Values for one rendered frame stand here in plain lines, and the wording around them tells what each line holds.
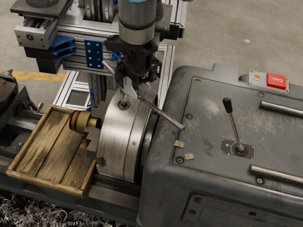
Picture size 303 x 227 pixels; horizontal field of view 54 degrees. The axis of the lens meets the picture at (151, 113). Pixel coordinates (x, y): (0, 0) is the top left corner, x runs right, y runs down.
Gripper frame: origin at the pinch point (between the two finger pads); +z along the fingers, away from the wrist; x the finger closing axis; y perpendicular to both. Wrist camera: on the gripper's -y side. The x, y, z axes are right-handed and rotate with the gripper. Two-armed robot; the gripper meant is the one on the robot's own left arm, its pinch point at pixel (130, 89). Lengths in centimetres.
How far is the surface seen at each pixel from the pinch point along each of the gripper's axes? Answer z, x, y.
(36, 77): 143, 14, -159
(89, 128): 22.9, -9.5, -10.2
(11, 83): 39, -19, -61
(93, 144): 21.1, -12.5, -3.5
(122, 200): 46.1, -11.3, 9.4
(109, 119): 11.1, -6.3, -2.3
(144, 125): 11.0, 0.3, 5.8
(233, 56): 151, 190, -72
